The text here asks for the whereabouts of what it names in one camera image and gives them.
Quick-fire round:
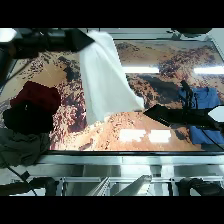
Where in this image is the white garment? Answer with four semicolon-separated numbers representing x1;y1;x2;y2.
78;30;146;127

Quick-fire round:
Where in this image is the red garment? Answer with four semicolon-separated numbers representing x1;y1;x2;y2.
9;80;63;115

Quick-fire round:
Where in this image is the black garment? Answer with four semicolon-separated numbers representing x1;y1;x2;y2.
2;99;56;136

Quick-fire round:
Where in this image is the grey garment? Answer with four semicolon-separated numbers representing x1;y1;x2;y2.
0;127;52;168

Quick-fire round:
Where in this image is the blue T-shirt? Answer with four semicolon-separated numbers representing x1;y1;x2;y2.
175;86;224;146

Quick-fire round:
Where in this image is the silver frame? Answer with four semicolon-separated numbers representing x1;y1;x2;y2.
0;153;224;197

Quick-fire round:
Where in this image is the black cable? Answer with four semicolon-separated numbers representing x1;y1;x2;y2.
0;153;32;184

